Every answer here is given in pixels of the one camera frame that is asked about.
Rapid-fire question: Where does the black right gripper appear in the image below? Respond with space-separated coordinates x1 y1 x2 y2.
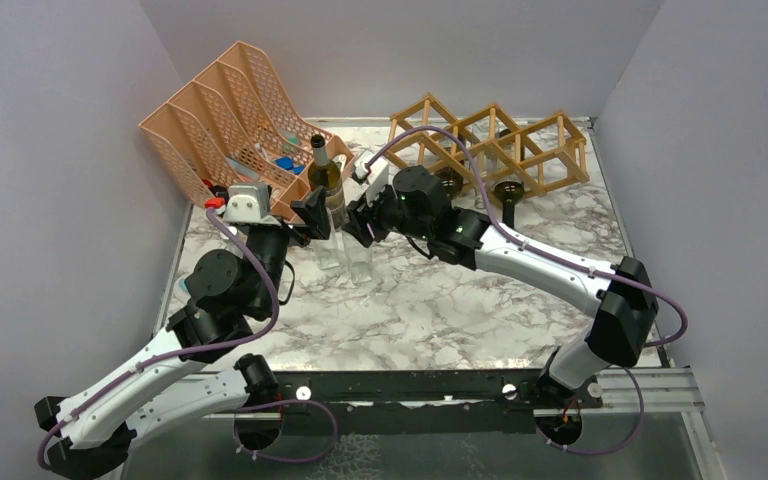
340 178 431 250

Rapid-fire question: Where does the small clear glass bottle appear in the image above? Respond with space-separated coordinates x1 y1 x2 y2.
313 229 342 270

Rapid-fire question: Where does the dark labelled wine bottle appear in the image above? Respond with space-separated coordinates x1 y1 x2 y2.
435 133 469 200

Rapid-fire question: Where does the dark green wine bottle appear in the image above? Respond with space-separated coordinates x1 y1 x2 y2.
493 127 528 228

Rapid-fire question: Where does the tall clear glass bottle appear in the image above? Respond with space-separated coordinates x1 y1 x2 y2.
471 123 497 212

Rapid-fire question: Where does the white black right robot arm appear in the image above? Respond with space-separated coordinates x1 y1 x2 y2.
344 166 659 407

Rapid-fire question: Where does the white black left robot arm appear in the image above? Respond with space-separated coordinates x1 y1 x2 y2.
34 183 331 479

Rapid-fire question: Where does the green wine bottle gold label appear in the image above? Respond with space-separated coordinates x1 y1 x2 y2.
308 134 348 229

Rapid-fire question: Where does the clear bottle blue content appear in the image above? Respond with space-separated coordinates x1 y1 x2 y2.
178 278 189 296

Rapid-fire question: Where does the wooden lattice wine rack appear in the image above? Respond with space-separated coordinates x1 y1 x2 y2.
383 93 590 198

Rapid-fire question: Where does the blue item in organizer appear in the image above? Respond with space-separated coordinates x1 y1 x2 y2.
274 156 304 175

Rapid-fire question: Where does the peach plastic file organizer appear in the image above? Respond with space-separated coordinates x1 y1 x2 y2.
139 41 356 222

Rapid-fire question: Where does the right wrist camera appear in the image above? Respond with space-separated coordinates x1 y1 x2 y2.
351 158 389 207

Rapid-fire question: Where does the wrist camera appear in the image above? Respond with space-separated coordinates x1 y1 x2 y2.
205 182 279 225
351 158 389 207

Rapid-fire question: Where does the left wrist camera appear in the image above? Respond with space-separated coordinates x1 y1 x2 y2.
205 182 279 225

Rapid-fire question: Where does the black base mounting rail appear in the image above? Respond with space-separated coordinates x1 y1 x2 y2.
210 368 597 439

